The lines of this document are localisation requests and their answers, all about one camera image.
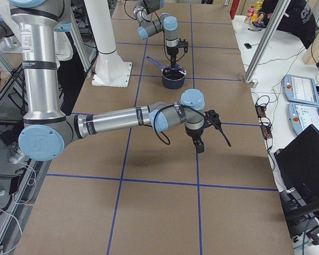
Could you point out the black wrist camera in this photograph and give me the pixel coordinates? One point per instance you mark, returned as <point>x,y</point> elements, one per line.
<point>183,44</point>
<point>212,119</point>

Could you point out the aluminium frame post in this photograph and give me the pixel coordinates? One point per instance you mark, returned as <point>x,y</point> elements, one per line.
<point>270,30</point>

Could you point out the blue teach pendant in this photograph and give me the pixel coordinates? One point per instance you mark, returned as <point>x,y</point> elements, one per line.
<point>303,115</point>
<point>300,89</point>

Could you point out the small metal cylinder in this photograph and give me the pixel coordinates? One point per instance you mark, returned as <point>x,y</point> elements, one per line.
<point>254,83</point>

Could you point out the upper blue teach pendant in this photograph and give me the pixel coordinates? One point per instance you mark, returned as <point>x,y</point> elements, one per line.
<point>300,89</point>

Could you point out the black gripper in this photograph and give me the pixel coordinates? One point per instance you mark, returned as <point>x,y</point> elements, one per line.
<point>172,51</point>
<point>193,134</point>

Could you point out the seated person in black shirt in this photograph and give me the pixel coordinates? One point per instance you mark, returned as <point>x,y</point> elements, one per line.
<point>298,19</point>

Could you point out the blue saucepan with handle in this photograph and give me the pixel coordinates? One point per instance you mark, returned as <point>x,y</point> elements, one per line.
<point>172,82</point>

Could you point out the black computer mouse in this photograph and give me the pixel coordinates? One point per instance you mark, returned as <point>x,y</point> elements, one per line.
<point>248,46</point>

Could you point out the black laptop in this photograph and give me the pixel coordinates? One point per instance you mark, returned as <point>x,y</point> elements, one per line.
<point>298,162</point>

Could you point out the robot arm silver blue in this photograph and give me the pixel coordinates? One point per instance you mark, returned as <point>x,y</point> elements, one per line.
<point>164,23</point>
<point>47,130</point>

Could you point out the lower blue teach pendant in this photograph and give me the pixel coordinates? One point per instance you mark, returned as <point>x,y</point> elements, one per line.
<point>303,115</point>

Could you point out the white pedestal column with base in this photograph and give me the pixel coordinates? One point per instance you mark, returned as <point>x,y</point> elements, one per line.
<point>110,69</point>

